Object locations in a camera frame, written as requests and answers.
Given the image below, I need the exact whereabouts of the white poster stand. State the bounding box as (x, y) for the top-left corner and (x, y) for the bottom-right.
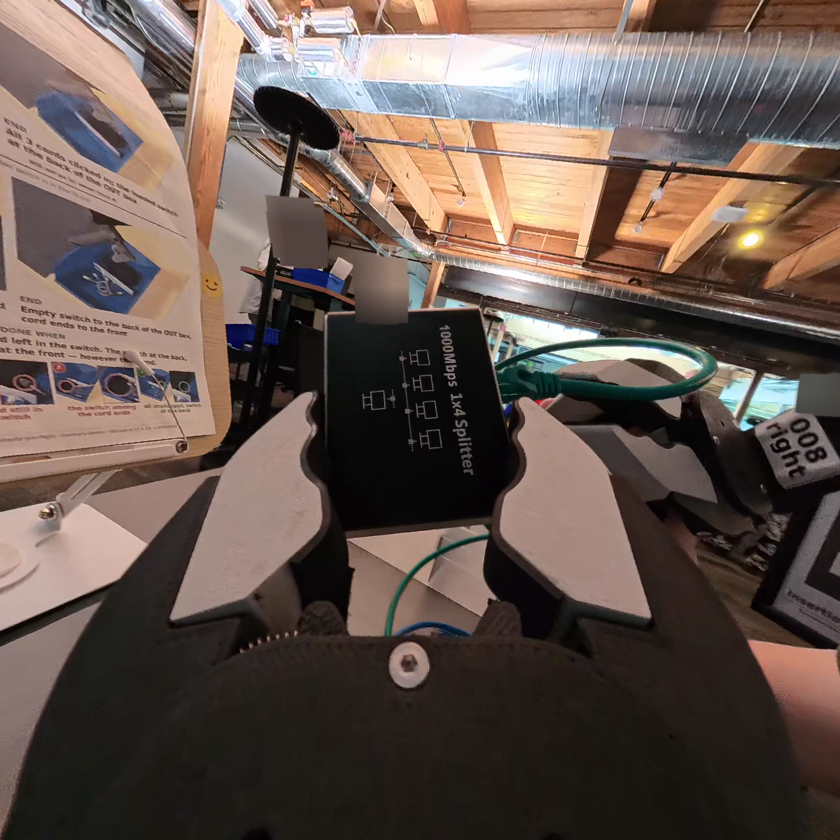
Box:
(0, 467), (149, 632)

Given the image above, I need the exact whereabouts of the green ethernet cable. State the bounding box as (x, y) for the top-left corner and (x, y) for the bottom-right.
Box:
(384, 338), (720, 636)

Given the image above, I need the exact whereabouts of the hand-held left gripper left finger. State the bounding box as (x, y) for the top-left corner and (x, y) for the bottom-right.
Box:
(169, 392), (349, 634)

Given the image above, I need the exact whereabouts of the black ethernet splitter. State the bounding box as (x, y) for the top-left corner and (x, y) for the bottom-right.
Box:
(323, 305), (529, 534)

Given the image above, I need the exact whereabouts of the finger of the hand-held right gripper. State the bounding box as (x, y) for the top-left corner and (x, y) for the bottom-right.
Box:
(556, 359), (685, 421)
(566, 422), (719, 505)

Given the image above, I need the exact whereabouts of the instruction poster board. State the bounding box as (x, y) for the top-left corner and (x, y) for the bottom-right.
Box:
(0, 0), (232, 484)

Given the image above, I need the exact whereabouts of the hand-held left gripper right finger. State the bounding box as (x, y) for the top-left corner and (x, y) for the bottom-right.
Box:
(484, 397), (653, 634)

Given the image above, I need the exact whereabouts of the black round-top pole stand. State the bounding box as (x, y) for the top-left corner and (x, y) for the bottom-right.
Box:
(239, 85), (341, 431)

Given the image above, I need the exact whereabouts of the black framed marker sign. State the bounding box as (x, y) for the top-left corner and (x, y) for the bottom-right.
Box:
(751, 489), (840, 648)

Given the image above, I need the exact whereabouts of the wooden post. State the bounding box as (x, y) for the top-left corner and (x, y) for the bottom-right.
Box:
(184, 0), (245, 249)

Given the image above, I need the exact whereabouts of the large silver ceiling duct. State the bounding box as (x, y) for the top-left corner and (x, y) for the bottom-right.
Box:
(236, 29), (840, 166)

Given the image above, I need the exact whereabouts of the person's right forearm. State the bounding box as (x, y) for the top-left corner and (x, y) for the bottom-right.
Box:
(748, 640), (840, 799)

